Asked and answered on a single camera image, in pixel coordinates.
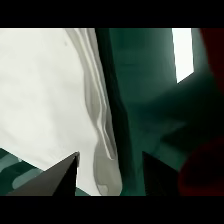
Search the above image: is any white T-shirt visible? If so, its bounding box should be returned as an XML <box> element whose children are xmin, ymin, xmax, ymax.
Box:
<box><xmin>0</xmin><ymin>27</ymin><xmax>123</xmax><ymax>197</ymax></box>

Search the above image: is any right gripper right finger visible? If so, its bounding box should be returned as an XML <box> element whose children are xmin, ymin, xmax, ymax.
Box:
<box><xmin>142</xmin><ymin>151</ymin><xmax>183</xmax><ymax>197</ymax></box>

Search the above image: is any red garment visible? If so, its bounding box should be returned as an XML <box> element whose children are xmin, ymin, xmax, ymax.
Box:
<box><xmin>177</xmin><ymin>27</ymin><xmax>224</xmax><ymax>197</ymax></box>

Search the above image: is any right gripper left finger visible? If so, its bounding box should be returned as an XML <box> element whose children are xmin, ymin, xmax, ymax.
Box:
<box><xmin>6</xmin><ymin>151</ymin><xmax>81</xmax><ymax>197</ymax></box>

